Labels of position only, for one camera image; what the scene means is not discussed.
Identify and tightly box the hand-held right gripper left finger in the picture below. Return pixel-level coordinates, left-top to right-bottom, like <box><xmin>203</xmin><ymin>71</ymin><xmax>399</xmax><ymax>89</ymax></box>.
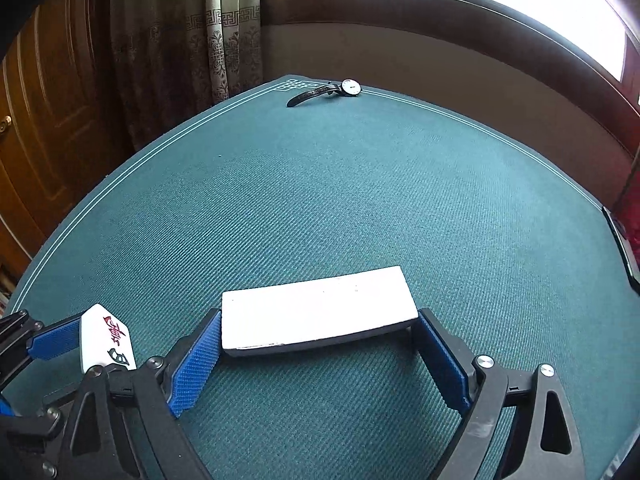
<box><xmin>60</xmin><ymin>308</ymin><xmax>223</xmax><ymax>480</ymax></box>

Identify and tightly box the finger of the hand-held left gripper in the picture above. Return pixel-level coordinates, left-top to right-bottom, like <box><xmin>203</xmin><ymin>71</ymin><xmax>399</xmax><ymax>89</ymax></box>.
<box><xmin>0</xmin><ymin>394</ymin><xmax>81</xmax><ymax>439</ymax></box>
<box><xmin>0</xmin><ymin>308</ymin><xmax>83</xmax><ymax>363</ymax></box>

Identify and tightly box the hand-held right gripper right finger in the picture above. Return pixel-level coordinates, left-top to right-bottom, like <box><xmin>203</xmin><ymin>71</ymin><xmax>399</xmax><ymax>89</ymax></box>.
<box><xmin>410</xmin><ymin>307</ymin><xmax>586</xmax><ymax>480</ymax></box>

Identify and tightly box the white mahjong tile green back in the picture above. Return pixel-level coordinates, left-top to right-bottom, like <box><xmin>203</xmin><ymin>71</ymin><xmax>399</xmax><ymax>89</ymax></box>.
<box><xmin>79</xmin><ymin>303</ymin><xmax>137</xmax><ymax>374</ymax></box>

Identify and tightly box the long pale wooden block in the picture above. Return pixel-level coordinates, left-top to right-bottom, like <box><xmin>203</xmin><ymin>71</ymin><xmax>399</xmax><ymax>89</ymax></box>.
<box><xmin>221</xmin><ymin>265</ymin><xmax>420</xmax><ymax>358</ymax></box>

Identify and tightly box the black smartphone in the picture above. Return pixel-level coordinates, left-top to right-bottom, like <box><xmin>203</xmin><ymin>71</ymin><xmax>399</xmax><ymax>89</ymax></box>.
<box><xmin>601</xmin><ymin>206</ymin><xmax>640</xmax><ymax>294</ymax></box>

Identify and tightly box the brown wooden door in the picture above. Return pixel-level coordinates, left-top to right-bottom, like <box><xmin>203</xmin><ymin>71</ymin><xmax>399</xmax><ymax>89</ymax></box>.
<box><xmin>0</xmin><ymin>0</ymin><xmax>131</xmax><ymax>281</ymax></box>

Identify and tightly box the red quilted curtain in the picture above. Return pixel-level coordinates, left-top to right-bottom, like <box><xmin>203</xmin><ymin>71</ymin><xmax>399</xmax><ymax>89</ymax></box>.
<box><xmin>614</xmin><ymin>155</ymin><xmax>640</xmax><ymax>261</ymax></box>

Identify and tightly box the beige patterned curtain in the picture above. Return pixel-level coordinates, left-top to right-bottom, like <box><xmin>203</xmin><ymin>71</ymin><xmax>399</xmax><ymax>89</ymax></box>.
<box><xmin>107</xmin><ymin>0</ymin><xmax>263</xmax><ymax>153</ymax></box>

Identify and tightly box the black strap wristwatch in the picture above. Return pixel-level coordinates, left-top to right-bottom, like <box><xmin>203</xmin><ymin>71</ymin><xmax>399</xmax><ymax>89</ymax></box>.
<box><xmin>286</xmin><ymin>78</ymin><xmax>362</xmax><ymax>108</ymax></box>

